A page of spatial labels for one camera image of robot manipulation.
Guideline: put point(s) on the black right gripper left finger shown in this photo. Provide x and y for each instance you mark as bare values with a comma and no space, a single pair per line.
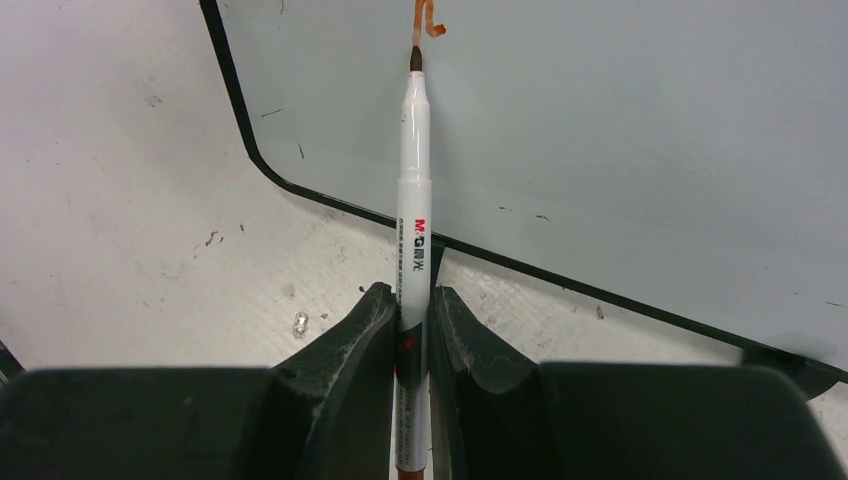
323,413

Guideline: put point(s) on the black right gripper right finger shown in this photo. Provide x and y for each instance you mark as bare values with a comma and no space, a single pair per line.
499,415

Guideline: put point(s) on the white marker pen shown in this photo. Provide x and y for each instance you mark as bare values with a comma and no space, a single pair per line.
414,269

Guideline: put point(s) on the black framed whiteboard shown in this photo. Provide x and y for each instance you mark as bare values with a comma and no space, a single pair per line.
686,160

